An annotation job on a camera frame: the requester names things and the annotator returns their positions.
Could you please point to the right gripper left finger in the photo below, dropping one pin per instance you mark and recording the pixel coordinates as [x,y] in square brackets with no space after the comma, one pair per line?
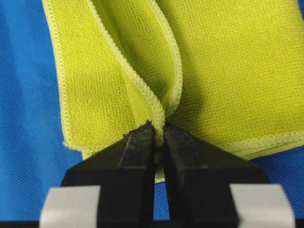
[112,189]

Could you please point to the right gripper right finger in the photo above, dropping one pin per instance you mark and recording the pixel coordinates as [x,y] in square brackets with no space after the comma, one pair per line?
[208,187]

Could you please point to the yellow-green microfiber towel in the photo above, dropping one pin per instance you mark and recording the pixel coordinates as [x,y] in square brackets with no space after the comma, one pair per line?
[229,71]

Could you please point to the blue table cloth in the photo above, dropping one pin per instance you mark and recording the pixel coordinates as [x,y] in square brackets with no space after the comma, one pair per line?
[33,157]

